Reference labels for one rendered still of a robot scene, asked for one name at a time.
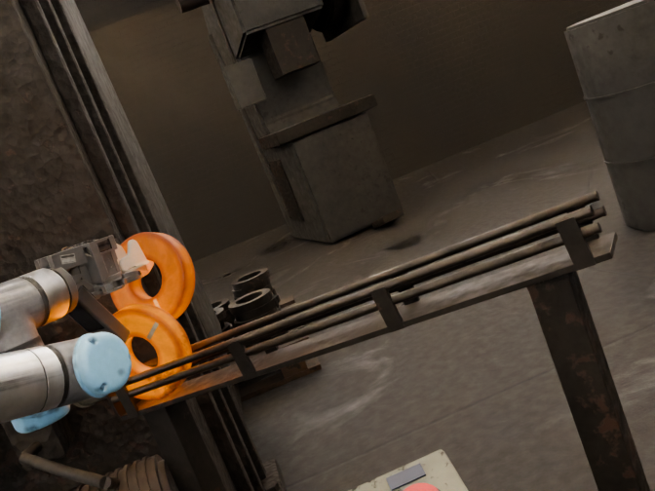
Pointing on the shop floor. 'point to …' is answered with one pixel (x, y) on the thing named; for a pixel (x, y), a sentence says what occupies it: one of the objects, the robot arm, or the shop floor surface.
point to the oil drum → (622, 99)
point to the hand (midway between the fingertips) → (147, 267)
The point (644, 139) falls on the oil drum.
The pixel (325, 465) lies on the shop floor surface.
